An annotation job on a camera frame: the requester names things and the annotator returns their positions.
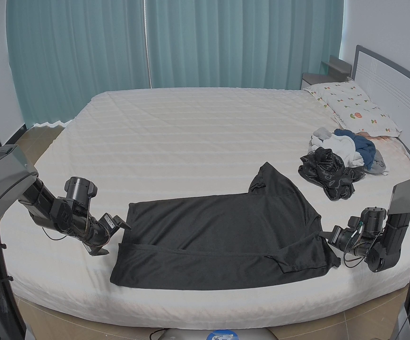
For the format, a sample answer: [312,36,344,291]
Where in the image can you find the pile of clothes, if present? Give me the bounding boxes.
[298,127,390,202]

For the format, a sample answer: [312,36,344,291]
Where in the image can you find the white printed pillow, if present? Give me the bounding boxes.
[303,82,403,138]

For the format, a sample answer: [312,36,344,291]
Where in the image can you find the bed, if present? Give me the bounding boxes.
[0,45,410,328]

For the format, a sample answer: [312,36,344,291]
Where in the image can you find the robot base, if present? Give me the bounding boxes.
[155,328,273,340]

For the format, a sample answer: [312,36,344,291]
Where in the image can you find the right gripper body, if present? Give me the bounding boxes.
[327,225,355,253]

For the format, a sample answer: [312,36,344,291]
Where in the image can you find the grey bedside table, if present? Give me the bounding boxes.
[301,56,352,91]

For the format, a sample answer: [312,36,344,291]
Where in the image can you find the blue-green curtain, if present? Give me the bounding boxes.
[145,0,344,91]
[6,0,152,128]

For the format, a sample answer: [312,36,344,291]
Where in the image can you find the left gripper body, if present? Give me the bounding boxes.
[84,213,118,258]

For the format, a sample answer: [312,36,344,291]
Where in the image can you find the black T-shirt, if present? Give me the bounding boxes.
[110,161,341,291]

